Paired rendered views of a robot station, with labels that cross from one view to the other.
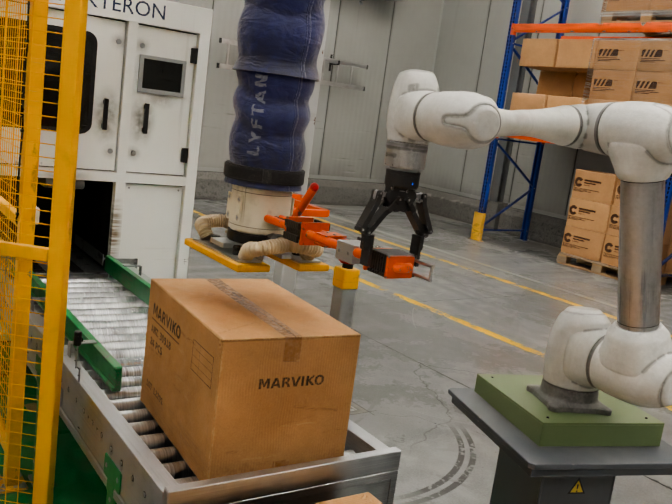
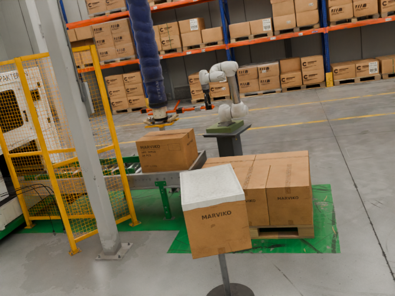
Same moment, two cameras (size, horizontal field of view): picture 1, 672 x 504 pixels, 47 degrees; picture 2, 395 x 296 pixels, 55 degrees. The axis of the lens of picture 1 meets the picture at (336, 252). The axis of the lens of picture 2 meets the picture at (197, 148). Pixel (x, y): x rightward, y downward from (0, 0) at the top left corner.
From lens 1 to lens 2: 3.13 m
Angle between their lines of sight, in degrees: 37
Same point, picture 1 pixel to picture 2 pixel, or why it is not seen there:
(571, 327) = (224, 108)
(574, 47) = (82, 30)
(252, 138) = (158, 96)
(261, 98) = (157, 86)
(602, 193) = (119, 83)
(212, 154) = not seen: outside the picture
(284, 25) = (158, 69)
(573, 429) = (234, 127)
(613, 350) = (236, 108)
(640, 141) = (231, 69)
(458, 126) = (221, 77)
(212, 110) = not seen: outside the picture
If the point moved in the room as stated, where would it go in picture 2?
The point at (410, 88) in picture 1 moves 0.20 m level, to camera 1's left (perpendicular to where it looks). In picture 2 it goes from (204, 73) to (191, 77)
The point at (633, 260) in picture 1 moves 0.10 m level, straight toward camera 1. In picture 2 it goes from (234, 90) to (237, 91)
